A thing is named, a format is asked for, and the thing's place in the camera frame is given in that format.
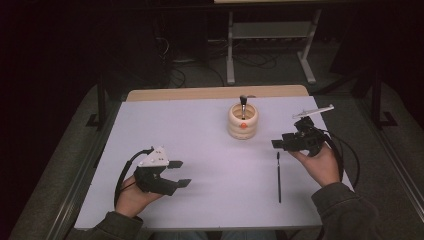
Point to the wooden table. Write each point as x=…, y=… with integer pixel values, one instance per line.
x=200, y=92

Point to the person's left hand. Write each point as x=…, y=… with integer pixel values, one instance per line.
x=131, y=200

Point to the thin black makeup brush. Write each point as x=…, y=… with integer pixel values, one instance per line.
x=279, y=176

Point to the cream ribbed brush holder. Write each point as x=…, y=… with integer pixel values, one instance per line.
x=243, y=130

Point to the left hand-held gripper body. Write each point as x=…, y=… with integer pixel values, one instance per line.
x=151, y=180

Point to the thick black makeup brush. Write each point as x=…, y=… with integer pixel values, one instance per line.
x=243, y=100

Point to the black metal stand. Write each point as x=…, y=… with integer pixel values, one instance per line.
x=101, y=106
x=376, y=100

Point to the white table board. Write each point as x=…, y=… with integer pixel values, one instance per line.
x=206, y=186

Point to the person's right hand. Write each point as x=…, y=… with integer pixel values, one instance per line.
x=321, y=166

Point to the white metal table frame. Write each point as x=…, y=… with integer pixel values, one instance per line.
x=266, y=30

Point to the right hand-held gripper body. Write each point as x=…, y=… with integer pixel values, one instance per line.
x=305, y=140

